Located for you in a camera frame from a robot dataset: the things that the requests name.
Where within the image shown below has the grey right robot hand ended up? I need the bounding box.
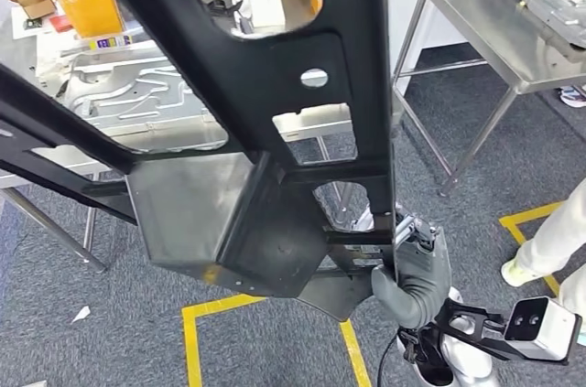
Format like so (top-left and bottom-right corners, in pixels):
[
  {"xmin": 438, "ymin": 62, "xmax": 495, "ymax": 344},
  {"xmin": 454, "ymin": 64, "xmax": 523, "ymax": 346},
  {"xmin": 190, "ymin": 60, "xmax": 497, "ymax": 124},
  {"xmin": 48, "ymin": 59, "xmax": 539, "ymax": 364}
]
[{"xmin": 370, "ymin": 208, "xmax": 453, "ymax": 331}]

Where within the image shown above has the black plastic panel part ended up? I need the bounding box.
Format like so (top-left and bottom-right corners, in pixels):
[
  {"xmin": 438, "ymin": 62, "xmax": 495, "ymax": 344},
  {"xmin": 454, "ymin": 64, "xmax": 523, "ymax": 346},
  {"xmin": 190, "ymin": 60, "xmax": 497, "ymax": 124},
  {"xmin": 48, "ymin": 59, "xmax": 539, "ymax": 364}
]
[{"xmin": 0, "ymin": 0, "xmax": 398, "ymax": 324}]

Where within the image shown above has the steel workbench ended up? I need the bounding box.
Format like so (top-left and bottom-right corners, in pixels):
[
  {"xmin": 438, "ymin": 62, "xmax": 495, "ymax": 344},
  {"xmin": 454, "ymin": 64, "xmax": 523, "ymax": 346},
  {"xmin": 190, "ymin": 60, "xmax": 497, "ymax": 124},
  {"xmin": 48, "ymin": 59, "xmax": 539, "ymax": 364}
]
[{"xmin": 0, "ymin": 0, "xmax": 395, "ymax": 274}]

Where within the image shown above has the person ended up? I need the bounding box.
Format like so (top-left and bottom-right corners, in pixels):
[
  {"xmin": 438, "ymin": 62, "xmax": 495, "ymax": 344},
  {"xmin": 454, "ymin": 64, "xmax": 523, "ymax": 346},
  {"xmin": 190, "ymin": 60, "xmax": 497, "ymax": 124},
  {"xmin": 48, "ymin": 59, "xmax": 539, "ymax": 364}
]
[
  {"xmin": 500, "ymin": 178, "xmax": 586, "ymax": 320},
  {"xmin": 557, "ymin": 85, "xmax": 586, "ymax": 110}
]

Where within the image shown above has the steel table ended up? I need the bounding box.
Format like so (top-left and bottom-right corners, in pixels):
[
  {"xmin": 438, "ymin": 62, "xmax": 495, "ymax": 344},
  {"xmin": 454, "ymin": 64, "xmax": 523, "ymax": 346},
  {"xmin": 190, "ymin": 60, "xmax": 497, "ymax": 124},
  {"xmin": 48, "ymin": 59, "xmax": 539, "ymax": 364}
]
[{"xmin": 393, "ymin": 0, "xmax": 586, "ymax": 199}]

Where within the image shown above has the grey metal plate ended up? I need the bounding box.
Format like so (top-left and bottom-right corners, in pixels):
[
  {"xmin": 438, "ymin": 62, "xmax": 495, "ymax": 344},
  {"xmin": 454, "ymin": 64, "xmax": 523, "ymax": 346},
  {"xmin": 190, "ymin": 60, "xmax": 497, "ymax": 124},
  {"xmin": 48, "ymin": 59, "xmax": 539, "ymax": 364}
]
[{"xmin": 520, "ymin": 0, "xmax": 586, "ymax": 51}]

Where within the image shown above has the large stamped metal panel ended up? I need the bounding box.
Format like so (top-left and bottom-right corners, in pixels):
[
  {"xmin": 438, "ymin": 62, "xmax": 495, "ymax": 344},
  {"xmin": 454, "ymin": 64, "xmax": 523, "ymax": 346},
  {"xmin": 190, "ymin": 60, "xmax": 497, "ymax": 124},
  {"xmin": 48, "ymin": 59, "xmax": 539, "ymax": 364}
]
[{"xmin": 36, "ymin": 48, "xmax": 356, "ymax": 156}]

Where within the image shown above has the white purple label box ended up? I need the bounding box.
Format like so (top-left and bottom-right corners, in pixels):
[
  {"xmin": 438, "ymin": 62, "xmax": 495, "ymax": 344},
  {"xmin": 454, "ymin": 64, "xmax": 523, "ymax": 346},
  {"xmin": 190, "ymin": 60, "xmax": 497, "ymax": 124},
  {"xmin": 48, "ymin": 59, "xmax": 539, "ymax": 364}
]
[{"xmin": 89, "ymin": 34, "xmax": 134, "ymax": 51}]

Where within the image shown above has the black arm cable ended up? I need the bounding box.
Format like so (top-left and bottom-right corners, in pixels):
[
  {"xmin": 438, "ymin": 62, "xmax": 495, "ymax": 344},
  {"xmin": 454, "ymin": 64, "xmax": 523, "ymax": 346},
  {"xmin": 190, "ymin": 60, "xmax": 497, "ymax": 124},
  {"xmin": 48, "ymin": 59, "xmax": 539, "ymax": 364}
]
[{"xmin": 376, "ymin": 332, "xmax": 399, "ymax": 387}]

